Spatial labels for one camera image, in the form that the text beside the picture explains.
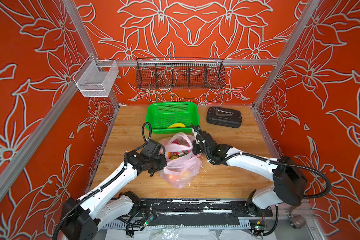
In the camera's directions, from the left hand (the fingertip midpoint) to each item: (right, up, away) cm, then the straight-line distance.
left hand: (167, 163), depth 77 cm
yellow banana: (+4, +19, +27) cm, 33 cm away
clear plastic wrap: (+1, -29, -9) cm, 31 cm away
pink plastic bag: (+8, 0, -2) cm, 8 cm away
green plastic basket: (+1, +25, +36) cm, 43 cm away
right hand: (+13, +11, +7) cm, 18 cm away
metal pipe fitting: (+60, -24, -10) cm, 66 cm away
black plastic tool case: (+39, +25, +27) cm, 54 cm away
